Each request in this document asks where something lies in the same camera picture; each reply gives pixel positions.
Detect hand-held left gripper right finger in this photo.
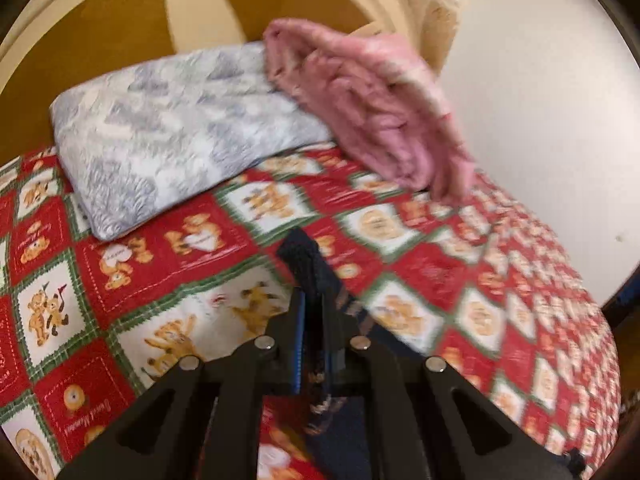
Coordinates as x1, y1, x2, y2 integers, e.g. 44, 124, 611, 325
319, 294, 576, 480

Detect beige patterned curtain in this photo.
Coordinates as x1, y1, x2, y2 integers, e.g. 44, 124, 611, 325
404, 0, 484, 77

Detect grey patterned pillow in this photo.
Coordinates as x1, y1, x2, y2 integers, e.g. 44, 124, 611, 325
50, 41, 334, 242

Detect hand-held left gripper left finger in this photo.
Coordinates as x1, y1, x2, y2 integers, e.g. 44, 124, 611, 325
59, 290, 307, 480

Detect red bear printed bedspread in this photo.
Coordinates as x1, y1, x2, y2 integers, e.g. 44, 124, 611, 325
0, 142, 624, 480

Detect pink folded blanket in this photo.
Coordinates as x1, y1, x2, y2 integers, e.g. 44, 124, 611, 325
263, 17, 479, 207

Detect cream and brown headboard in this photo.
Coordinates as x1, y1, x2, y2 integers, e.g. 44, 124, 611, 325
0, 0, 424, 167

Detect navy knitted sweater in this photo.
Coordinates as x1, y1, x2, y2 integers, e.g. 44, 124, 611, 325
276, 228, 388, 480

